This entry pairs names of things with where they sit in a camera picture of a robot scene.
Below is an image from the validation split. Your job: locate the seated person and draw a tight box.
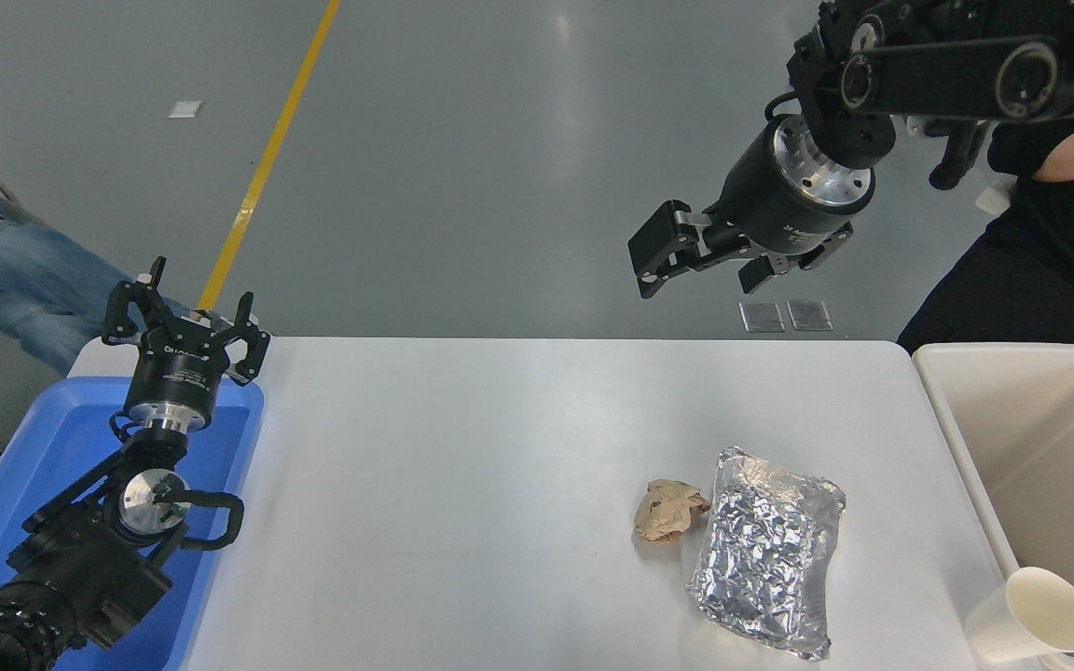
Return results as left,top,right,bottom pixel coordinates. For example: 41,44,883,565
0,82,195,376

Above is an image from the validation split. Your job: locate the white paper cup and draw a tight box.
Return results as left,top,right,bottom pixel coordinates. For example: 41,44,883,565
964,567,1074,664

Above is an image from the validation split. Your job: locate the blue plastic tray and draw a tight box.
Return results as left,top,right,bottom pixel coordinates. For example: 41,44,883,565
0,376,265,671

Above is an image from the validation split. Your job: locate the crumpled foil tray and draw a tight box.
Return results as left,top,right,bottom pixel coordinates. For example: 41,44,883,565
686,445,847,663

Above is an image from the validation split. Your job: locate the silver floor plate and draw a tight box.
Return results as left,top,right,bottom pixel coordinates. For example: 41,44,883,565
739,301,786,334
787,299,833,332

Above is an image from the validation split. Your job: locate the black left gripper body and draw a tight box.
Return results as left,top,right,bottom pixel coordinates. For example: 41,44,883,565
123,316,241,431

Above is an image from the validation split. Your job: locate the standing person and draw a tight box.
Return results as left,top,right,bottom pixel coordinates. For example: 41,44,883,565
896,116,1074,363

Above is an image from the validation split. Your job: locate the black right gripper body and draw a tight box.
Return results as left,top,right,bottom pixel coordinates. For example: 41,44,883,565
709,124,861,259

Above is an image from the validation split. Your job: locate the large pale bin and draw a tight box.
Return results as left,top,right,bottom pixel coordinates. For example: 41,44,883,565
912,343,1074,671

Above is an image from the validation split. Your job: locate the crumpled tan paper ball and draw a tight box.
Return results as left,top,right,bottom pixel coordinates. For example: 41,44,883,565
633,479,712,544

